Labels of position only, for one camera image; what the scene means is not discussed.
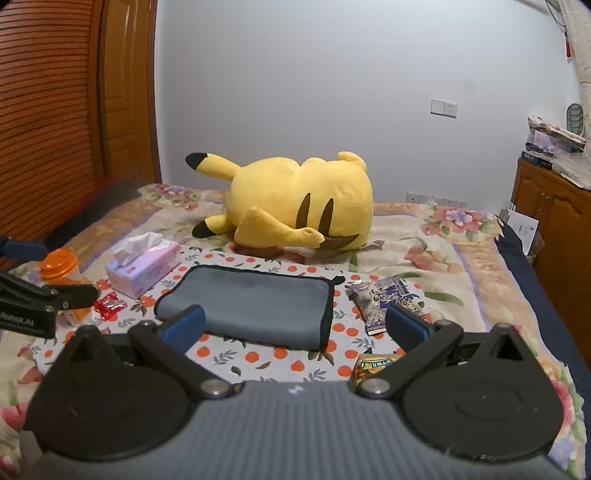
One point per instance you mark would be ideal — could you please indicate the pink tissue box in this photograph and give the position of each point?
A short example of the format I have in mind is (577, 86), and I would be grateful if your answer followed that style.
(140, 262)

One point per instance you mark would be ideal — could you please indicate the red candy wrapper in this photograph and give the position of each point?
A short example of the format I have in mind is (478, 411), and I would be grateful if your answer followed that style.
(108, 306)

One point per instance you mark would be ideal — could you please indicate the stack of folded items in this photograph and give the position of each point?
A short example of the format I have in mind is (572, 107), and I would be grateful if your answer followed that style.
(565, 151)

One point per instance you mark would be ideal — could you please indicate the purple and grey towel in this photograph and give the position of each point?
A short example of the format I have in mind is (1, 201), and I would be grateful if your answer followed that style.
(257, 307)

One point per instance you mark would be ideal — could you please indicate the white wall switch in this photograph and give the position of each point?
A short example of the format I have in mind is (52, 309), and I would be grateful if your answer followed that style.
(443, 108)

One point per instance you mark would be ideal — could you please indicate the white wall power sockets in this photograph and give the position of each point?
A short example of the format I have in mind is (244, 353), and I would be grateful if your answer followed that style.
(418, 198)

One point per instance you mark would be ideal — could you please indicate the green gold snack packet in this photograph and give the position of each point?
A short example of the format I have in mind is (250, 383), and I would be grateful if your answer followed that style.
(368, 365)

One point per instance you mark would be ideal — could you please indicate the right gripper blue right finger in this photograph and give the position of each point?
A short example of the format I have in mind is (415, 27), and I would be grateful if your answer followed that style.
(406, 328)

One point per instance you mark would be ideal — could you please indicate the wooden louvered wardrobe door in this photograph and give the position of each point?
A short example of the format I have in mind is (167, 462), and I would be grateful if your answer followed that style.
(77, 107)

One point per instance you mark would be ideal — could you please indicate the yellow Pikachu plush toy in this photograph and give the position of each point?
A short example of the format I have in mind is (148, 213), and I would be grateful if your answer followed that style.
(277, 202)

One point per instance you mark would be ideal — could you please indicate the orange plastic bottle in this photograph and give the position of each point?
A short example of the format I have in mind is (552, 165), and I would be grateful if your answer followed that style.
(61, 267)

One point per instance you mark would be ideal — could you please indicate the brown wooden cabinet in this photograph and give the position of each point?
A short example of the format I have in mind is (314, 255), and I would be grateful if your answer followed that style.
(563, 264)

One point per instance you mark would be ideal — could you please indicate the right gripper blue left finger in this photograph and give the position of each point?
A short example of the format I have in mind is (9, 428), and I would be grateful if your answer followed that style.
(183, 329)

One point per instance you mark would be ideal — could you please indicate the white paper sheet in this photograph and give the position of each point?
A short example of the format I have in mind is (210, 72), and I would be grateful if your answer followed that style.
(525, 227)

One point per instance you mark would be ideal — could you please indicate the floral bed quilt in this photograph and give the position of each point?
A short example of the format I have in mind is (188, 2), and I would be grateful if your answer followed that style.
(474, 284)

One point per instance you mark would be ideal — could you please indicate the purple snack packet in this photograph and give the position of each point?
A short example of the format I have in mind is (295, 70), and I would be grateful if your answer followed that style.
(374, 297)

